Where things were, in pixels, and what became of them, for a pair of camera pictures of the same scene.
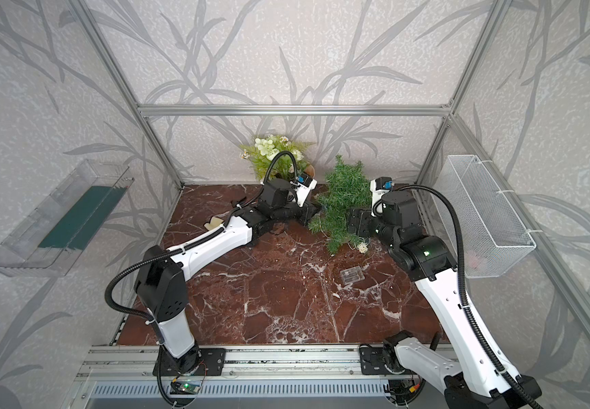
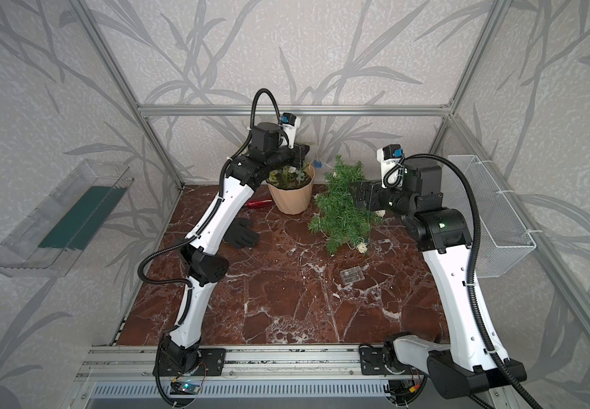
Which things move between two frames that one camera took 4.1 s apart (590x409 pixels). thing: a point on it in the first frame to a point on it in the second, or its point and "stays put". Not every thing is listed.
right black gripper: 365,216 to 374,188
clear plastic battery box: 351,275 stays put
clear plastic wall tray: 48,241 stays put
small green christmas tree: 348,187 stays put
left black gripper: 308,213 to 299,153
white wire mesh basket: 494,238 stays put
